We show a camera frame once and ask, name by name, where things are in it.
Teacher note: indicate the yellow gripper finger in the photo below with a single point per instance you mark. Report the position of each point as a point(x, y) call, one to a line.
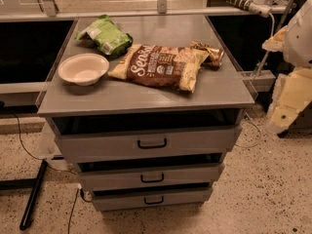
point(276, 42)
point(291, 95)

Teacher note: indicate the grey top drawer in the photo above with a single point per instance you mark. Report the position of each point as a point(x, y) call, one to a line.
point(152, 144)

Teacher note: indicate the grey drawer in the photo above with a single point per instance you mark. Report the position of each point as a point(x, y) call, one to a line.
point(145, 177)
point(152, 199)
point(152, 144)

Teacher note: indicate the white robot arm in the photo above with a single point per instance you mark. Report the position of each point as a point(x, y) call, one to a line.
point(295, 42)

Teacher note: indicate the grey drawer cabinet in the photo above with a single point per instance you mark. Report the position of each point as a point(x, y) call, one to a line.
point(112, 106)

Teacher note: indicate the grey middle drawer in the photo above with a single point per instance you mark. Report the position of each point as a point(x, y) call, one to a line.
point(145, 177)

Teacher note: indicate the grey bottom drawer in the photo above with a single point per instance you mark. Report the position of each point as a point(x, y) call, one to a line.
point(152, 199)

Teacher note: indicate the white power strip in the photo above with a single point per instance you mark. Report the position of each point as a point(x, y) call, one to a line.
point(258, 7)

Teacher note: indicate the small gold snack bag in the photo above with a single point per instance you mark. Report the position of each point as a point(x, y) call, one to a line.
point(215, 55)

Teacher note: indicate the brown yellow chip bag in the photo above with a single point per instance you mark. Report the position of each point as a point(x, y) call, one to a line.
point(160, 67)

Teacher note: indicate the green snack bag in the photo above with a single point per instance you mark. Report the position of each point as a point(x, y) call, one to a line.
point(108, 37)

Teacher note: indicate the white paper bowl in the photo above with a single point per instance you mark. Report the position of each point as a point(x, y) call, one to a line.
point(83, 69)

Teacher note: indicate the black metal stand leg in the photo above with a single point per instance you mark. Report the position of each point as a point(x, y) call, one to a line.
point(34, 184)

